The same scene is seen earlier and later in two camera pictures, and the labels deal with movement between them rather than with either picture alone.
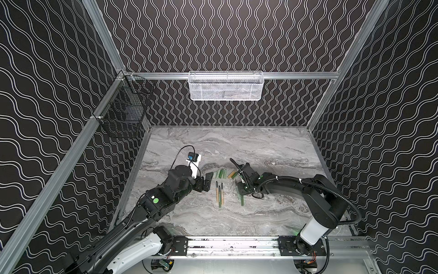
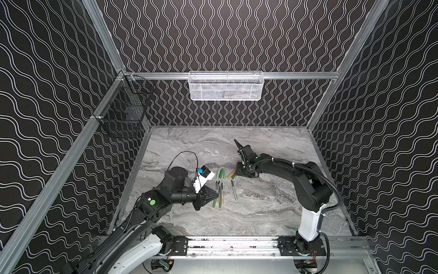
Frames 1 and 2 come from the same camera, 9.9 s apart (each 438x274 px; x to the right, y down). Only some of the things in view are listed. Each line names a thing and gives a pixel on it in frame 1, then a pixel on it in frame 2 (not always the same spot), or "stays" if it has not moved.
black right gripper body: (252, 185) → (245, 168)
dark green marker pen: (219, 197) stays
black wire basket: (121, 113) stays
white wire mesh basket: (226, 85) stays
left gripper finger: (208, 177) → (209, 193)
